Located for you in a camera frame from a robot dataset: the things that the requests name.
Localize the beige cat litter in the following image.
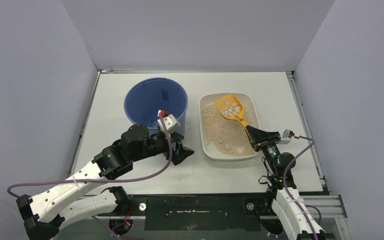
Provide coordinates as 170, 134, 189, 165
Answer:
201, 103, 256, 159

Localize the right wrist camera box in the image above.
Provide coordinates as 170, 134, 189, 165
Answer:
278, 129, 301, 145

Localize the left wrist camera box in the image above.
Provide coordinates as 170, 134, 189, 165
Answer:
157, 110, 181, 134

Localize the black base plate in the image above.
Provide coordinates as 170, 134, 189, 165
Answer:
127, 193, 278, 232

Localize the white plastic litter tray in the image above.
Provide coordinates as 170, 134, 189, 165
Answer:
198, 92, 265, 162

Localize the yellow slotted litter scoop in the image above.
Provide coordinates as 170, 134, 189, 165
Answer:
214, 93, 248, 129

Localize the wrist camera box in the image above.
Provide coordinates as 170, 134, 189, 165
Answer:
278, 129, 301, 145
157, 110, 181, 134

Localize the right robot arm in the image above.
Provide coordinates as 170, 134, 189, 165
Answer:
245, 125, 327, 240

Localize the blue plastic bucket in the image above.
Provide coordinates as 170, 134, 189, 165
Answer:
123, 77, 188, 135

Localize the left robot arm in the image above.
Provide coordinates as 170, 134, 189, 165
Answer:
16, 124, 194, 240

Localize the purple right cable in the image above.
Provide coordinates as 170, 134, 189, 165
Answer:
282, 135, 322, 240

